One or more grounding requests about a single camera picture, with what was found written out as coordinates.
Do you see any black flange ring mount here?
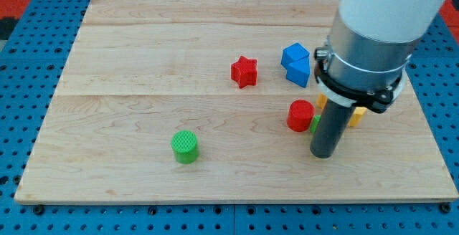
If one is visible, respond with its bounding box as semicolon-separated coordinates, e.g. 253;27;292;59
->
314;47;407;114

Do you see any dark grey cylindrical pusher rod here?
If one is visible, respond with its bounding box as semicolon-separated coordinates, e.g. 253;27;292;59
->
310;100;355;158

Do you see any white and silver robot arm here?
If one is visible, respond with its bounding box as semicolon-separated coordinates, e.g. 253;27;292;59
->
310;0;444;158

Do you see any green star block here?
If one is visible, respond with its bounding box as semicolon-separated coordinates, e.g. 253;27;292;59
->
309;115;321;134

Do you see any red star block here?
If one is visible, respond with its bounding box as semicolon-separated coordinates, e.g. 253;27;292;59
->
230;56;257;89

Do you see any yellow block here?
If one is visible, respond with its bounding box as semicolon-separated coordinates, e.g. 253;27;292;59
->
316;93;367;127

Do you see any red cylinder block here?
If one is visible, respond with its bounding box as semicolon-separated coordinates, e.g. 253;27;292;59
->
287;100;315;132

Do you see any blue triangular block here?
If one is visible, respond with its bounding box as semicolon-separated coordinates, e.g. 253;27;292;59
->
285;58;310;88

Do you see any blue cube block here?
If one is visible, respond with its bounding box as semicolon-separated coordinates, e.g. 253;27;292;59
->
281;43;310;68

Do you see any green cylinder block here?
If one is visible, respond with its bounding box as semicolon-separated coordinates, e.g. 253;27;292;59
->
171;130;199;164

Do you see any wooden board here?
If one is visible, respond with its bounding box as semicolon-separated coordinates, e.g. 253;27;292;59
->
14;0;458;205

